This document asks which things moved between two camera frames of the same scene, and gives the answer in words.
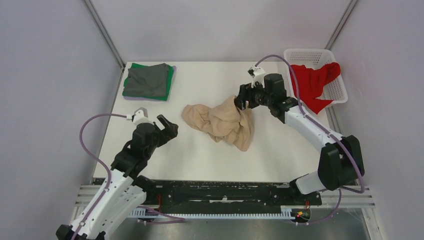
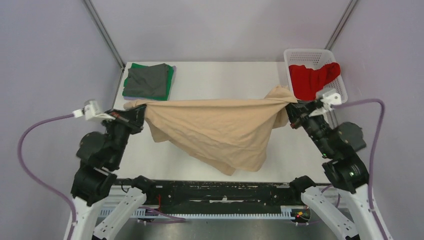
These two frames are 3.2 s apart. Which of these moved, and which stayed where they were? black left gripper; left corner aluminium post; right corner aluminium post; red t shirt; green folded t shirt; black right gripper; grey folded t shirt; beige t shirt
Moved: beige t shirt; black right gripper; black left gripper
Stayed: grey folded t shirt; red t shirt; right corner aluminium post; left corner aluminium post; green folded t shirt
